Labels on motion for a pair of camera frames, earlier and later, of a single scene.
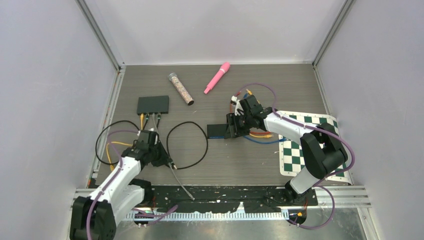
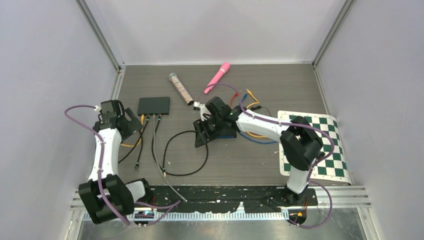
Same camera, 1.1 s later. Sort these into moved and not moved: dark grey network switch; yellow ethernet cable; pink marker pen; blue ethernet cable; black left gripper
Moved: black left gripper
Not moved: yellow ethernet cable; blue ethernet cable; dark grey network switch; pink marker pen
